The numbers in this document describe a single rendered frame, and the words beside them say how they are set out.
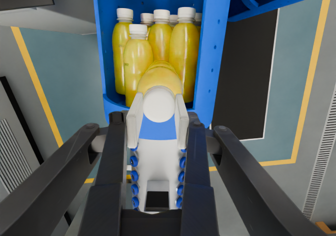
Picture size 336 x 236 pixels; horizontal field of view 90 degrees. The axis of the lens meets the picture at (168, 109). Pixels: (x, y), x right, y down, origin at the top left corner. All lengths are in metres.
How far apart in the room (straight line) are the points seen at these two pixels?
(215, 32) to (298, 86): 1.71
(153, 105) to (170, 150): 0.54
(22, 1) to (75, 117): 1.37
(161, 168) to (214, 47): 0.58
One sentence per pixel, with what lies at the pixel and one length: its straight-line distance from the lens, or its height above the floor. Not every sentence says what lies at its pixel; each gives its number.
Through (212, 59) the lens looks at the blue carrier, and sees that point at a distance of 0.34.
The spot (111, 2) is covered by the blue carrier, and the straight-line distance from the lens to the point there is 0.51.
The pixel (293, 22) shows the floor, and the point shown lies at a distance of 1.86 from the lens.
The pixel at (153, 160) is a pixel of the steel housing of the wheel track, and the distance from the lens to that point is 0.76.
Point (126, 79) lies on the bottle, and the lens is 0.40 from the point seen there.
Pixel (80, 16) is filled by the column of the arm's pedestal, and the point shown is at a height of 0.65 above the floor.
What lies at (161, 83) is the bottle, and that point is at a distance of 0.22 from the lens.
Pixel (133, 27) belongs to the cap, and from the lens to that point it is 0.40.
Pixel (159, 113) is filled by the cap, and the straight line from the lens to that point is 0.20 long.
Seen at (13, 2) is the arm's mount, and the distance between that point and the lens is 0.65.
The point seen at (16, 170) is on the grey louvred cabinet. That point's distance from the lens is 2.03.
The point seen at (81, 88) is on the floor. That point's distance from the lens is 1.75.
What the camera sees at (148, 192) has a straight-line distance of 0.77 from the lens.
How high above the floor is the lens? 1.52
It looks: 69 degrees down
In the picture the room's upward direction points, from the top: 177 degrees clockwise
